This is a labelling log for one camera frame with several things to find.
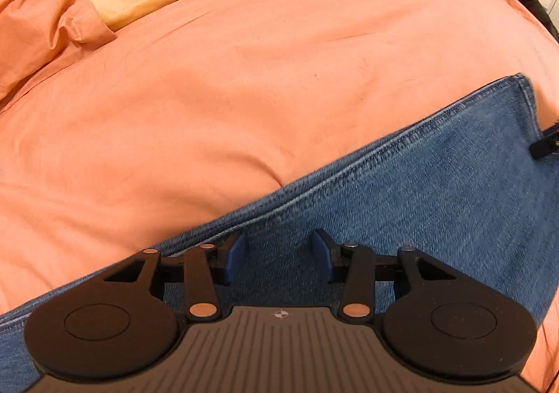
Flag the orange bed sheet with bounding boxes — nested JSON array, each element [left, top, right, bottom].
[[0, 0, 559, 393]]

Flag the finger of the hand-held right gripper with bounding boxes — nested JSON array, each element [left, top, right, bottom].
[[530, 122, 559, 158]]

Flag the blue denim pants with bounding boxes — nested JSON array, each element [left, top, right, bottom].
[[0, 73, 559, 381]]

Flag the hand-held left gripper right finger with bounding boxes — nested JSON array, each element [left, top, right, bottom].
[[308, 229, 459, 320]]

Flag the orange pillow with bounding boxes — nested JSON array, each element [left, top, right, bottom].
[[0, 0, 118, 102]]

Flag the dark cloth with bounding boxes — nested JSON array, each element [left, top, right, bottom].
[[499, 0, 559, 42]]

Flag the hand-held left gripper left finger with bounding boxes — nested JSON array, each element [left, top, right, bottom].
[[102, 230, 248, 322]]

